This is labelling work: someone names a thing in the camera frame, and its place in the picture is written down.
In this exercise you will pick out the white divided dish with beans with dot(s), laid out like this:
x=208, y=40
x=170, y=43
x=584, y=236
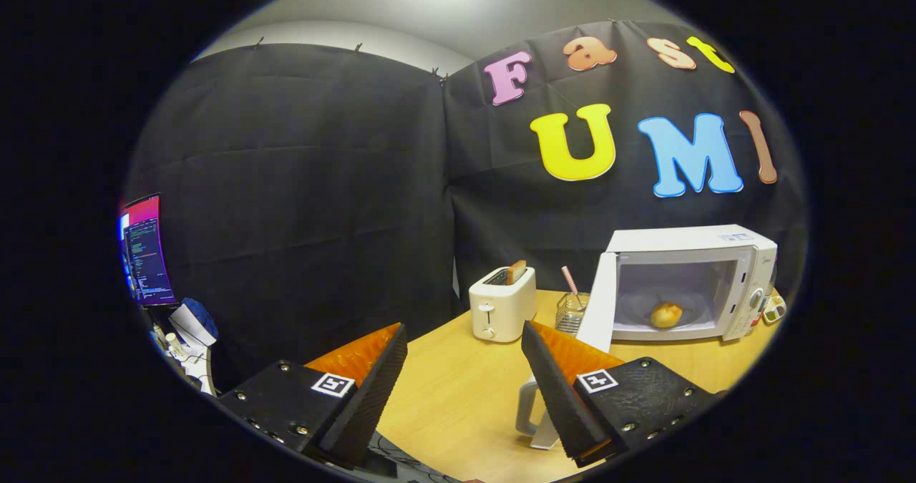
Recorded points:
x=774, y=315

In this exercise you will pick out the pink striped straw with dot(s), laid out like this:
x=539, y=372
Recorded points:
x=569, y=283

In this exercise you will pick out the toast slice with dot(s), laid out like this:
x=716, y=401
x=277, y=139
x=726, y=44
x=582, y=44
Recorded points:
x=517, y=272

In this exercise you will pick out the white microwave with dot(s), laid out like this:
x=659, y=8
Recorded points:
x=680, y=240

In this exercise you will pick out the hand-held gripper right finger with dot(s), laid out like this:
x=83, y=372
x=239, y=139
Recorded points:
x=558, y=390

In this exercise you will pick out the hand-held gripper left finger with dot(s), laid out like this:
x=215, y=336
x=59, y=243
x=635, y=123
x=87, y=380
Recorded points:
x=372, y=390

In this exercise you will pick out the computer monitor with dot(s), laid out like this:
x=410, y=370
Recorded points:
x=147, y=254

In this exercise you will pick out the golden bread roll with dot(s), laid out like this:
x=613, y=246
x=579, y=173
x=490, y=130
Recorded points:
x=666, y=315

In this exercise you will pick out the white and blue device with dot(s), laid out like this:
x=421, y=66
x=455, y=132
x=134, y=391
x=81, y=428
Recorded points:
x=193, y=325

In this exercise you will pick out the white toaster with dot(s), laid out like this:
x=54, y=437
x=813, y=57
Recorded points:
x=504, y=311

